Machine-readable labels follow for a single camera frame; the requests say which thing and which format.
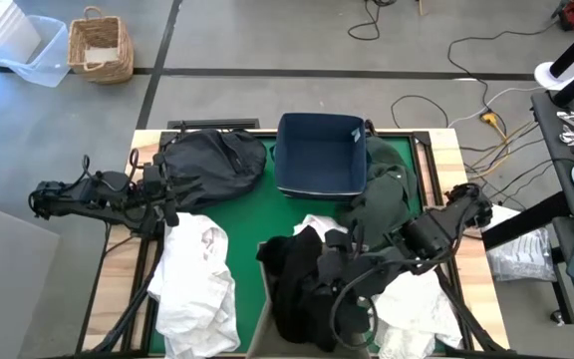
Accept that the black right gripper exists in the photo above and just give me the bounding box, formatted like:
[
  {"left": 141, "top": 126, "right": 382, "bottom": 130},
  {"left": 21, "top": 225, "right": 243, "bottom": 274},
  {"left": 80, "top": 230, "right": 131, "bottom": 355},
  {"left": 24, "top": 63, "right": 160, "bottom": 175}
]
[{"left": 302, "top": 227, "right": 369, "bottom": 301}]

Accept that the black garment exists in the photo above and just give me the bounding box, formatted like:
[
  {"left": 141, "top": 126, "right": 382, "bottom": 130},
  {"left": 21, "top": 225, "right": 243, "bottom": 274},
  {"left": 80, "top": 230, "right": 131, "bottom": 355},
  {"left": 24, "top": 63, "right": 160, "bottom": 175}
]
[{"left": 255, "top": 224, "right": 368, "bottom": 353}]

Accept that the clear plastic bin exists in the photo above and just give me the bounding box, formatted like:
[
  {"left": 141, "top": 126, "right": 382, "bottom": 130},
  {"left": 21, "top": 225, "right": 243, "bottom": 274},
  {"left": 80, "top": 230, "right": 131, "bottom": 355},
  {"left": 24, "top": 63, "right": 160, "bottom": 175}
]
[{"left": 0, "top": 14, "right": 72, "bottom": 89}]

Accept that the black metal beam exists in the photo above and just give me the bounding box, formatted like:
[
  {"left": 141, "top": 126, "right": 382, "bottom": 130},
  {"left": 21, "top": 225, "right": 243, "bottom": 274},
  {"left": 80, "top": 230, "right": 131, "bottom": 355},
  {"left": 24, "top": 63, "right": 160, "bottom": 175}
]
[{"left": 480, "top": 191, "right": 572, "bottom": 250}]

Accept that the yellow floor cable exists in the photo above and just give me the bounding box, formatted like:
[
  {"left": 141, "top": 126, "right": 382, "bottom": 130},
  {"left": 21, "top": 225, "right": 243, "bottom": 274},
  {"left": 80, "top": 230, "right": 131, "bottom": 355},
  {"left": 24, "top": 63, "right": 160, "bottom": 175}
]
[{"left": 465, "top": 122, "right": 537, "bottom": 180}]

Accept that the dark green garment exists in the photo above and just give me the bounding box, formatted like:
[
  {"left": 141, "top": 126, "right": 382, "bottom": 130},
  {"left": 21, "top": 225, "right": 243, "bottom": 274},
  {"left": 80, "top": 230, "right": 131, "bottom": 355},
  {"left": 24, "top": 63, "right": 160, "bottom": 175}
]
[{"left": 336, "top": 135, "right": 421, "bottom": 250}]

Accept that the navy fabric bin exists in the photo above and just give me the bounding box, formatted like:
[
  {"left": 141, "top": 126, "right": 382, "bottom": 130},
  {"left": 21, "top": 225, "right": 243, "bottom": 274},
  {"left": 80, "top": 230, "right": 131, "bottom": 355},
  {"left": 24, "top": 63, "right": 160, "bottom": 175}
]
[{"left": 272, "top": 112, "right": 368, "bottom": 200}]

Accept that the beige fabric bin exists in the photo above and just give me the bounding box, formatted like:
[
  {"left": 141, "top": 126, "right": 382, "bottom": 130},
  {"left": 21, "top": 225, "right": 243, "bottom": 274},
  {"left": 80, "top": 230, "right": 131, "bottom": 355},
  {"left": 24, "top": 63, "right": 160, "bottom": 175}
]
[{"left": 245, "top": 241, "right": 373, "bottom": 359}]

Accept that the green table mat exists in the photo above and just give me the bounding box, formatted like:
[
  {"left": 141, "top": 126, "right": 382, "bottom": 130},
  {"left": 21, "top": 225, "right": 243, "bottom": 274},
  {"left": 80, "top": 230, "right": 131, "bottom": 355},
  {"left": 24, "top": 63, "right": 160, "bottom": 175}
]
[{"left": 147, "top": 135, "right": 424, "bottom": 356}]

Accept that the black floor cable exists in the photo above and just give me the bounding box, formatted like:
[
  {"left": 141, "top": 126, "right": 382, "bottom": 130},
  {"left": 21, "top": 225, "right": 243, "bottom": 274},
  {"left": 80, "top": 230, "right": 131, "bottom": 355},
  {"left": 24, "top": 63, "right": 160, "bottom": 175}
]
[
  {"left": 390, "top": 94, "right": 450, "bottom": 130},
  {"left": 347, "top": 0, "right": 398, "bottom": 42},
  {"left": 446, "top": 19, "right": 560, "bottom": 119}
]

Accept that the wicker basket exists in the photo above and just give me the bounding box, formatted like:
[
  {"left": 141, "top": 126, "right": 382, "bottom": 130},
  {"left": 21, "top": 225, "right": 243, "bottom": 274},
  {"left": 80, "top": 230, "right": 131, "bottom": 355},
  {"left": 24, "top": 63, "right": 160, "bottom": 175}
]
[{"left": 67, "top": 5, "right": 135, "bottom": 85}]

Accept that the white textured garment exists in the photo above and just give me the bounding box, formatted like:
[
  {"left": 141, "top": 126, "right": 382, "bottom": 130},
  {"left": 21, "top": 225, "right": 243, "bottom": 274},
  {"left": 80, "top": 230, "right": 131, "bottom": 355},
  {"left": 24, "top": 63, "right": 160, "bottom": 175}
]
[{"left": 366, "top": 268, "right": 465, "bottom": 359}]

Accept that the black aluminium table frame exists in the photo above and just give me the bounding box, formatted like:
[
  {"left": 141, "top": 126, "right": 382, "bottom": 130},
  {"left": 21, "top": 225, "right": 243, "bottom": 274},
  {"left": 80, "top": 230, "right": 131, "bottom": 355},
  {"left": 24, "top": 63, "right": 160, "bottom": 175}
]
[{"left": 75, "top": 128, "right": 507, "bottom": 359}]

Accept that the dark navy garment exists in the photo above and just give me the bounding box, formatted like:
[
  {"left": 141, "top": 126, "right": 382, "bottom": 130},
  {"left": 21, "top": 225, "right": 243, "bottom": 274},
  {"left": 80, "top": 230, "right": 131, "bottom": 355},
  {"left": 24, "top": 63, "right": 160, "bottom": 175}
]
[{"left": 159, "top": 128, "right": 268, "bottom": 210}]

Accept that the black slotted bar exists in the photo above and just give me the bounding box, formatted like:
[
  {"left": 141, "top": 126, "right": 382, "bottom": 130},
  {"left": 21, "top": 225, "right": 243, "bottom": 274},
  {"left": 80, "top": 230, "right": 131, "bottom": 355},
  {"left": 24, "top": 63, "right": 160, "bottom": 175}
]
[{"left": 166, "top": 118, "right": 261, "bottom": 131}]

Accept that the clear plastic bag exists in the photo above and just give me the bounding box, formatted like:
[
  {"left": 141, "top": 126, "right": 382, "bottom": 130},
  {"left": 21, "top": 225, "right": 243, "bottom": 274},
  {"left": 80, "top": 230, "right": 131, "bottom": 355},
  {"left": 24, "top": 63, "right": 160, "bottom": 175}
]
[{"left": 483, "top": 203, "right": 557, "bottom": 283}]

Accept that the white smooth garment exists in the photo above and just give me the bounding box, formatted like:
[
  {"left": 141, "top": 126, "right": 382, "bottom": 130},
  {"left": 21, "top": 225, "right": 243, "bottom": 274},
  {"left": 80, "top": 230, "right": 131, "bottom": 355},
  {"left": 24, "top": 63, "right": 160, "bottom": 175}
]
[
  {"left": 292, "top": 213, "right": 351, "bottom": 245},
  {"left": 146, "top": 211, "right": 242, "bottom": 359}
]

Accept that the white floor cable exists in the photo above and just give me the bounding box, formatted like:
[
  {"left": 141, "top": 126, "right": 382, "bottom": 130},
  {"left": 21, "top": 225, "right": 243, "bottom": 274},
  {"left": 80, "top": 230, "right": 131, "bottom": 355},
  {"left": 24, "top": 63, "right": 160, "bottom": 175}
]
[{"left": 448, "top": 85, "right": 547, "bottom": 129}]

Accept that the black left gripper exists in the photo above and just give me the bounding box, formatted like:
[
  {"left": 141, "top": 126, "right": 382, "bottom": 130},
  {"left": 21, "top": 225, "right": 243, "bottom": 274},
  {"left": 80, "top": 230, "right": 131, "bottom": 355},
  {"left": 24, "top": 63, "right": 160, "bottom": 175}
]
[{"left": 140, "top": 159, "right": 205, "bottom": 229}]

